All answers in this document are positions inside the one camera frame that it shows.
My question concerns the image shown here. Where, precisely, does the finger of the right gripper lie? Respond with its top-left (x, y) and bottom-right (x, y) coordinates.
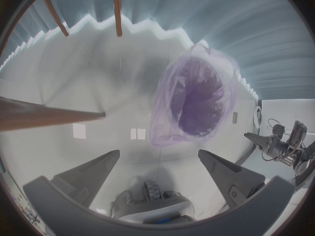
top-left (244, 132), bottom-right (268, 152)

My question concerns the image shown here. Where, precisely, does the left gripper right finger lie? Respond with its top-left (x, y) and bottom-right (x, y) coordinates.
top-left (198, 149), bottom-right (266, 208)

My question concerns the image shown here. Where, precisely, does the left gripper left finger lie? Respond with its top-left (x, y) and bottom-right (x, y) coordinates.
top-left (50, 149), bottom-right (120, 207)

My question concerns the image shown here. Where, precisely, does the purple plastic bag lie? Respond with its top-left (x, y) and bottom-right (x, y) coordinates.
top-left (150, 43), bottom-right (240, 148)

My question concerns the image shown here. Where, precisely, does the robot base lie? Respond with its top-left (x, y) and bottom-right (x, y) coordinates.
top-left (108, 180), bottom-right (197, 227)

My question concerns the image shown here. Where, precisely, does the white trash bin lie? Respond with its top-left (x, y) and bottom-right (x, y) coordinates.
top-left (168, 56), bottom-right (225, 137)

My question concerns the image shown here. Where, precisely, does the white wooden chair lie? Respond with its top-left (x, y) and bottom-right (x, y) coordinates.
top-left (0, 0), bottom-right (123, 132)

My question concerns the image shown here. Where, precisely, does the pale blue curtain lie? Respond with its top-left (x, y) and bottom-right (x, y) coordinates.
top-left (0, 0), bottom-right (315, 100)

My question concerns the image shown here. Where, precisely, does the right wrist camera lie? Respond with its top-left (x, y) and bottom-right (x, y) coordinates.
top-left (271, 124), bottom-right (285, 139)

